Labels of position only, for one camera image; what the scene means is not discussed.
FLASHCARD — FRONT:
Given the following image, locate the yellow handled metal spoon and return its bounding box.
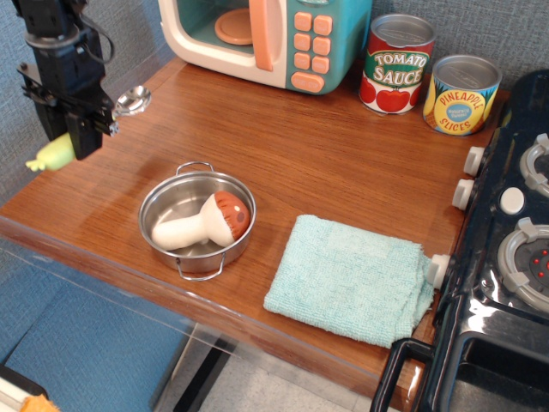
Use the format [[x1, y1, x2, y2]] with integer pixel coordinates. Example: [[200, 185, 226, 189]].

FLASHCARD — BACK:
[[25, 85, 152, 172]]

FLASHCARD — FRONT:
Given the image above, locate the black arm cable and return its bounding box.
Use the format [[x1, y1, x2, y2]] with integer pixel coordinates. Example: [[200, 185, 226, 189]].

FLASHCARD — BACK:
[[76, 12, 117, 66]]

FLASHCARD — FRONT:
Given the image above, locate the grey stove knob middle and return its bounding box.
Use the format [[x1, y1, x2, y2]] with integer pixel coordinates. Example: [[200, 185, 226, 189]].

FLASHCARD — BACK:
[[452, 179, 474, 211]]

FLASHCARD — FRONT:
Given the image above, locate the grey stove knob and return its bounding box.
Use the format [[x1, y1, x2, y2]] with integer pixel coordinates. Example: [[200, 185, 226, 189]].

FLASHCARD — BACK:
[[463, 146, 485, 177], [425, 254, 450, 290], [452, 179, 474, 211]]

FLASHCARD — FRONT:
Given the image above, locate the tomato sauce can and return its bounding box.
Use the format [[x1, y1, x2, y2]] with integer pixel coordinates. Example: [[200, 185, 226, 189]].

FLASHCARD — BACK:
[[359, 14, 436, 114]]

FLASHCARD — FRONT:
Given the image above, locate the plush mushroom toy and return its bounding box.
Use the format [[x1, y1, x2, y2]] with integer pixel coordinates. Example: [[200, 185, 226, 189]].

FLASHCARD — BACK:
[[151, 191, 250, 251]]

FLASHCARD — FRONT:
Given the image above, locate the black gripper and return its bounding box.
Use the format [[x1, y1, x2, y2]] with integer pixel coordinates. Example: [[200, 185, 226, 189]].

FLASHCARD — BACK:
[[18, 36, 114, 161]]

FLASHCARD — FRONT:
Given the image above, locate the black toy stove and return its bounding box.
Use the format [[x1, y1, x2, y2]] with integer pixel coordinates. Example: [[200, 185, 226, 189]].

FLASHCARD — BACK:
[[371, 70, 548, 411]]

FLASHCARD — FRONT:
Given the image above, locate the pineapple slices can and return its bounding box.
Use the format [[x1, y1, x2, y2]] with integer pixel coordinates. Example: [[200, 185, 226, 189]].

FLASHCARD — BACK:
[[423, 55, 502, 136]]

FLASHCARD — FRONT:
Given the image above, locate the toy microwave teal and pink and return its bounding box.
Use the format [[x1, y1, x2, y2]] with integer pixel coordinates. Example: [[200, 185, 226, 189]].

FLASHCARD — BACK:
[[159, 0, 372, 95]]

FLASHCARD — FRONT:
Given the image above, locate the metal pot with handles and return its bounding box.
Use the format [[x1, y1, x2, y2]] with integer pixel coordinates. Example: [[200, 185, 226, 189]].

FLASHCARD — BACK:
[[138, 161, 256, 282]]

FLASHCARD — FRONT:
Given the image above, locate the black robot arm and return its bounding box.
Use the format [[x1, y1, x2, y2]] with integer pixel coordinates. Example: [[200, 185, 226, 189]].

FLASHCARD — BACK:
[[14, 0, 117, 160]]

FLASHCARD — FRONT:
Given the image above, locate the grey stove knob upper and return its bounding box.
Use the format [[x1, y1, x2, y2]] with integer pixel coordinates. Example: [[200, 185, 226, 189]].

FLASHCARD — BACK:
[[463, 146, 485, 177]]

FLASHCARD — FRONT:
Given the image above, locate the orange fuzzy object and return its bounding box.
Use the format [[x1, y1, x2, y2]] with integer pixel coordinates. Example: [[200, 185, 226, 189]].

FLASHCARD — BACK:
[[20, 395, 60, 412]]

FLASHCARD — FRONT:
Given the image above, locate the grey stove knob lower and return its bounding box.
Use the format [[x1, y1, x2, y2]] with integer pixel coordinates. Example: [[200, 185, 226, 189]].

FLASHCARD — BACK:
[[425, 254, 450, 290]]

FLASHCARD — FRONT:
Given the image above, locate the light blue folded towel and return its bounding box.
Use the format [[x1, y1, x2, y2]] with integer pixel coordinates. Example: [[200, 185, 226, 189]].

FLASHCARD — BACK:
[[263, 215, 434, 348]]

